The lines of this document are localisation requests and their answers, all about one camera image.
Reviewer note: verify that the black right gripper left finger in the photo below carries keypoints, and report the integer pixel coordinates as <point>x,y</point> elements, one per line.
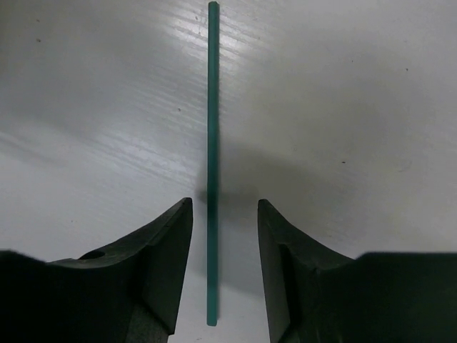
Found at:
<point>126,291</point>

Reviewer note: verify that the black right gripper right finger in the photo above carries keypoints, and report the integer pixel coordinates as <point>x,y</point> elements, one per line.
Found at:
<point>314,294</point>

